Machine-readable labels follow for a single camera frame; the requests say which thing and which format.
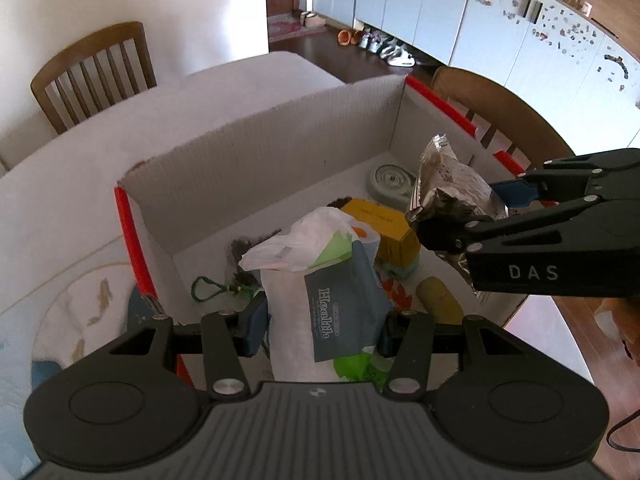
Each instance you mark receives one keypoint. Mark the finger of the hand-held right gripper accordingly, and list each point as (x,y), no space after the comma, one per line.
(515,192)
(500,232)

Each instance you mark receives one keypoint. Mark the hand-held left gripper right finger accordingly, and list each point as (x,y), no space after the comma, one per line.
(387,342)

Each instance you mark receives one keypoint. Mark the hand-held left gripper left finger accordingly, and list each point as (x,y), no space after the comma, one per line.
(255,327)

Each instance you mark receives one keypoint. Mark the white printed plastic bag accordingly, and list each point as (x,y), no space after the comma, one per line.
(295,305)

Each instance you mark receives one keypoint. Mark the green tassel ornament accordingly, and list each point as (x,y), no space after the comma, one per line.
(215,291)

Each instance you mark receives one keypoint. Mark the mustard yellow cylinder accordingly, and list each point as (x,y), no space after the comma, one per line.
(440,300)

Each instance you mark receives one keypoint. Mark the silver foil bag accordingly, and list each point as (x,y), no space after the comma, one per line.
(445,175)

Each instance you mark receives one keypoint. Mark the yellow box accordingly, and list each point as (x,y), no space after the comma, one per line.
(395,245)

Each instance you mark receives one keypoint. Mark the light green tape measure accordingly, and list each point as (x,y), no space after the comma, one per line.
(390,180)

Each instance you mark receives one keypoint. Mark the red cardboard box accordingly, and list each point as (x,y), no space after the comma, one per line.
(250,170)

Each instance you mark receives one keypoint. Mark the curved-back wooden chair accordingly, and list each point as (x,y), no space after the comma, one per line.
(500,95)

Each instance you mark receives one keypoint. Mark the row of shoes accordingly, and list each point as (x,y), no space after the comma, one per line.
(390,50)

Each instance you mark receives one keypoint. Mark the orange slippers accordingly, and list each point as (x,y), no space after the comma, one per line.
(350,37)

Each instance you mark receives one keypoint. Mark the patterned pink rug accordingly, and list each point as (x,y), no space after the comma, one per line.
(290,27)

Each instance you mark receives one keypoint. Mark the slatted wooden chair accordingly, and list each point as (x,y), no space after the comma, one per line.
(90,45)

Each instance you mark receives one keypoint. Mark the white wall cabinet unit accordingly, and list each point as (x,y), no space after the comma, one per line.
(500,20)

